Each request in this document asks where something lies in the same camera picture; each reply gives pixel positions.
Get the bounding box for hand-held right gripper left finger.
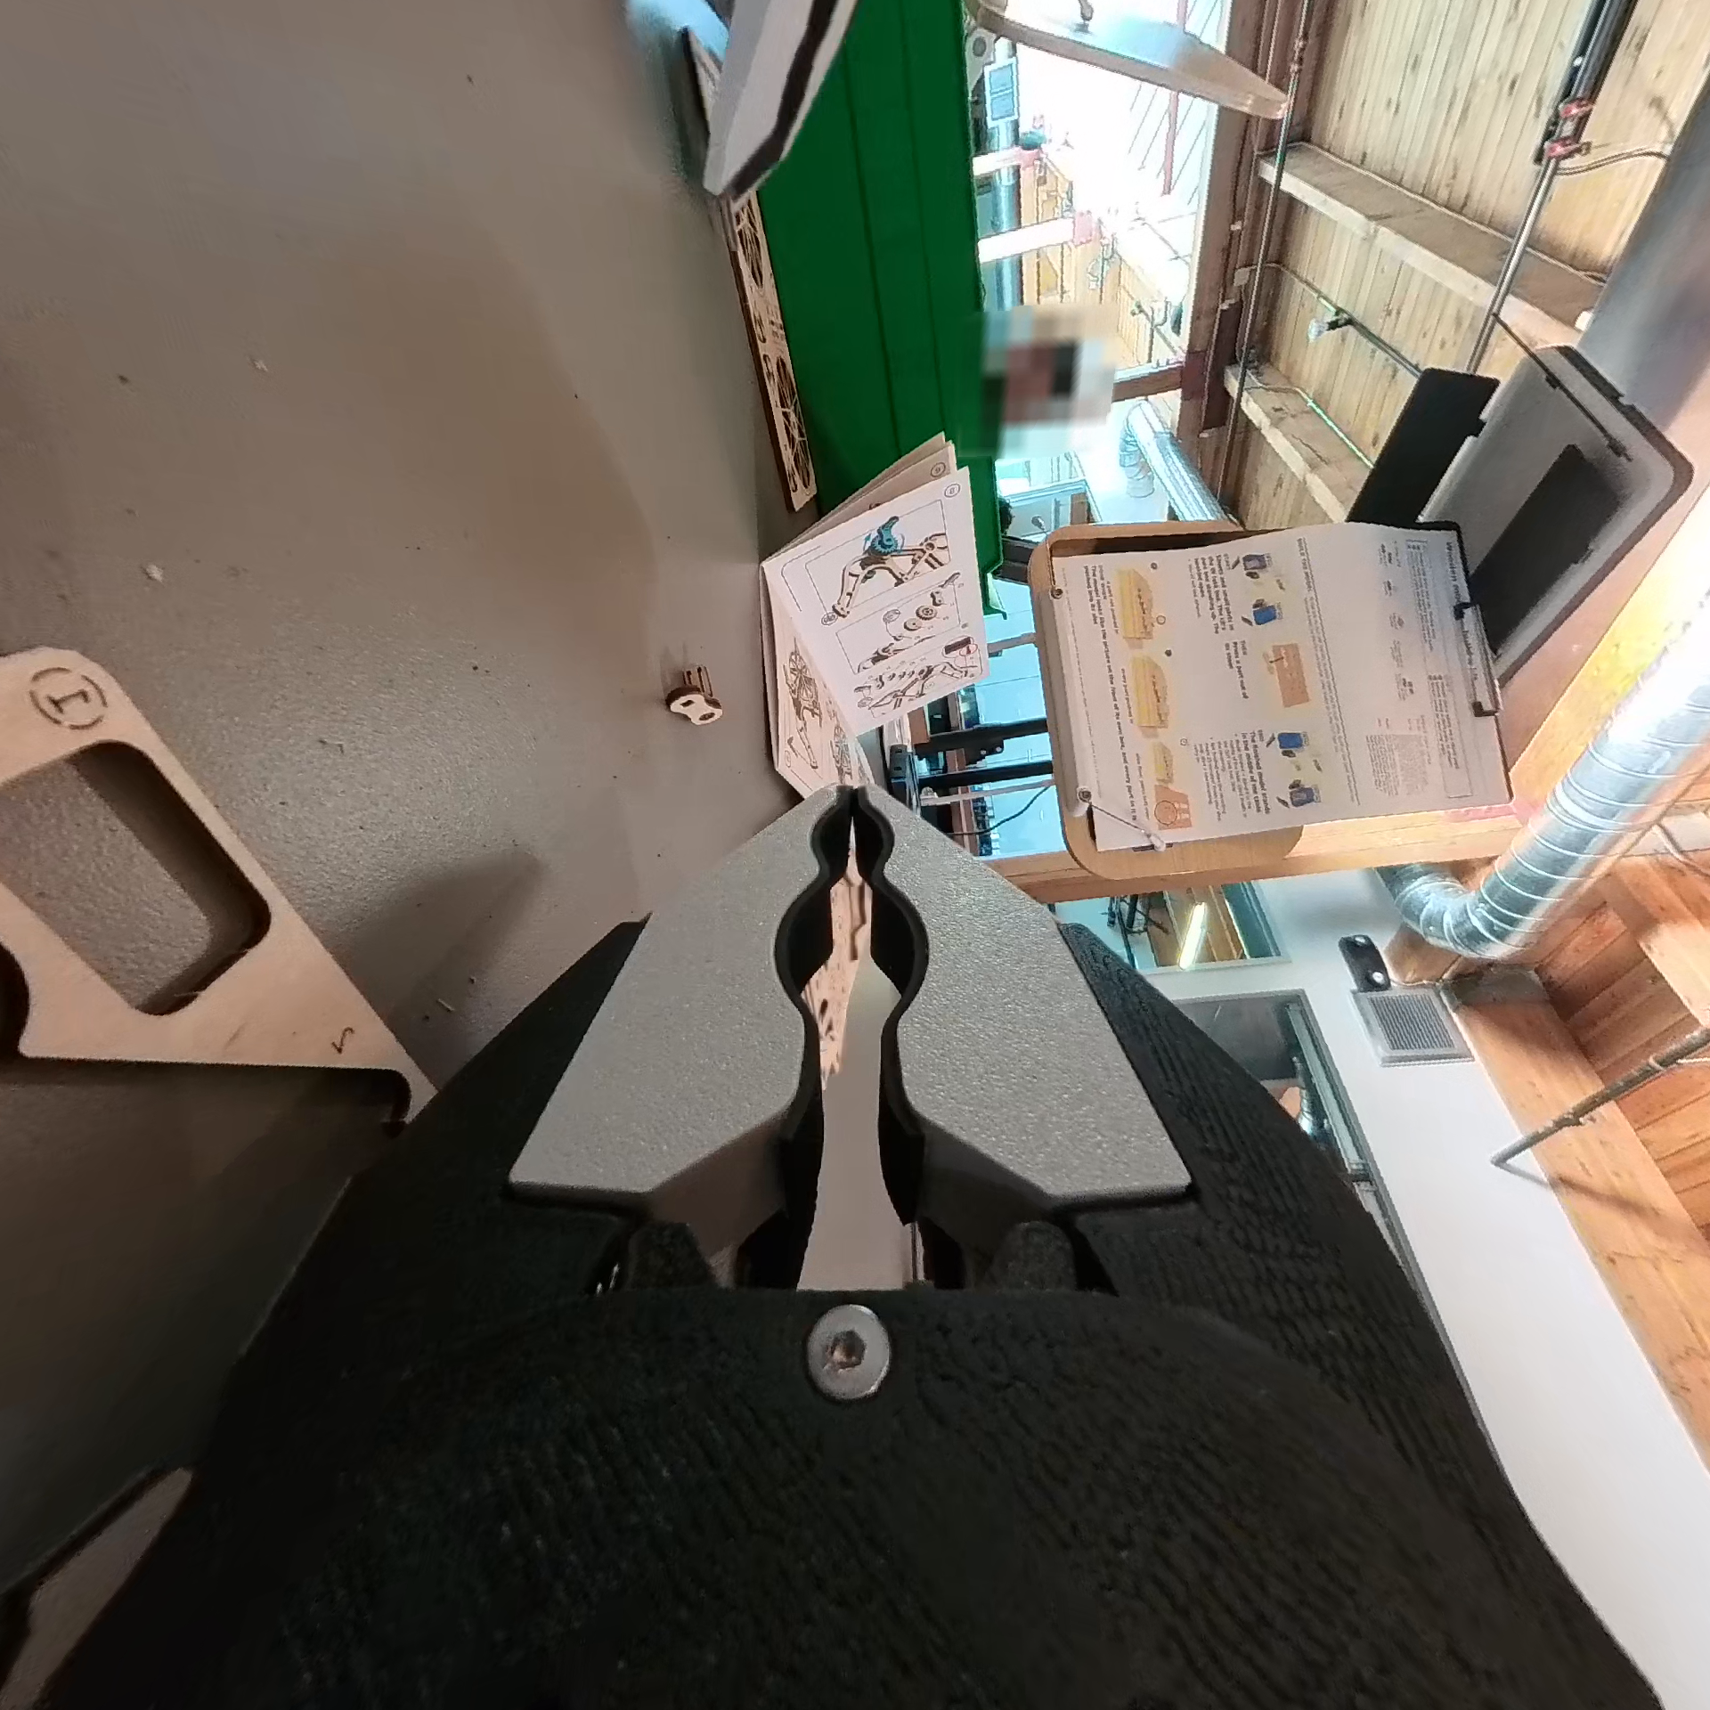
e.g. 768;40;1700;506
504;784;854;1290

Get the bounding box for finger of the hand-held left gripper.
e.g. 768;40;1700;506
700;0;859;199

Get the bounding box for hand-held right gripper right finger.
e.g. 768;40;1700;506
854;784;1195;1290

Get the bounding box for wooden parts sheet with gears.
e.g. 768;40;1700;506
719;187;823;516

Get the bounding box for green plastic bin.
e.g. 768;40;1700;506
767;0;1009;594

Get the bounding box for plywood clipboard stand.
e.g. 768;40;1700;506
1027;529;1312;881

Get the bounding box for pale wooden board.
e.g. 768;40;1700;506
962;0;1297;126

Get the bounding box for clipboard with instruction sheet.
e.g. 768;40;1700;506
1046;516;1521;855

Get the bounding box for assembly instruction booklet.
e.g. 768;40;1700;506
757;433;999;804

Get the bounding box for black flat panel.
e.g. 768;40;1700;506
1343;366;1497;529

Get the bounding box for emptied wooden parts frame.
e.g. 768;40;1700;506
0;645;435;1117

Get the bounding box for white wall vent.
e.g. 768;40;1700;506
1350;991;1474;1064

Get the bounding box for silver ventilation duct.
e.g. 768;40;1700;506
1382;630;1710;967

